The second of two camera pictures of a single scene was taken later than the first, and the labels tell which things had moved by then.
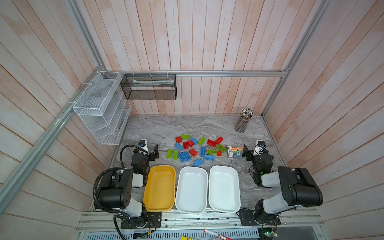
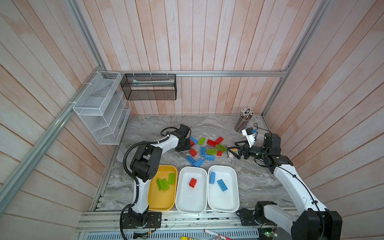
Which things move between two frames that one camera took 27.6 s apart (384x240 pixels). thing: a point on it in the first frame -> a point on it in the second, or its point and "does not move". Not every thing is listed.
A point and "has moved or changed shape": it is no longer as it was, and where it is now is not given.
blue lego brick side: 209,157 does not move
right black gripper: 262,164 -> 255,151
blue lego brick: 195,141 does not move
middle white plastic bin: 192,194 does not move
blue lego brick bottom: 198,162 -> 222,186
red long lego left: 211,143 does not move
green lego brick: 221,148 does not move
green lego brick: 169,153 -> 165,184
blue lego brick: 179,146 has moved or changed shape
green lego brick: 186,137 has moved or changed shape
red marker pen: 219,236 does not move
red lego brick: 193,152 does not move
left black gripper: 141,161 -> 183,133
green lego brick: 175,155 -> 171,179
